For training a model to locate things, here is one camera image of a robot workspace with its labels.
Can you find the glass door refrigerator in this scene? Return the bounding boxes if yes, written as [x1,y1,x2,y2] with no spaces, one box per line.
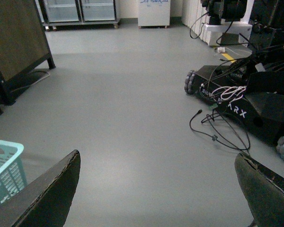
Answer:
[35,0,120,31]

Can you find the black robot on white base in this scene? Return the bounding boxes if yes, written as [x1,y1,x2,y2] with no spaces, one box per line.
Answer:
[189,0,254,47]

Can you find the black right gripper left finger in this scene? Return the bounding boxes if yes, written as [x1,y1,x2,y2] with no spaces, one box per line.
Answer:
[0,150,81,227]

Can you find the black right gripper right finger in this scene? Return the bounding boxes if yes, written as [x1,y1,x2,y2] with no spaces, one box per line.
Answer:
[234,152,284,227]

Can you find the white chest freezer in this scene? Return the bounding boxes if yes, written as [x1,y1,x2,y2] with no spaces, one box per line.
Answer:
[137,0,171,28]

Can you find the light blue plastic basket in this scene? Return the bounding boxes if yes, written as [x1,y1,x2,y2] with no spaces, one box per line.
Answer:
[0,140,27,205]

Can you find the dark wooden display stand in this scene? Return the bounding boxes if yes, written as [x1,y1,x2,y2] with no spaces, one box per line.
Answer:
[0,0,55,115]

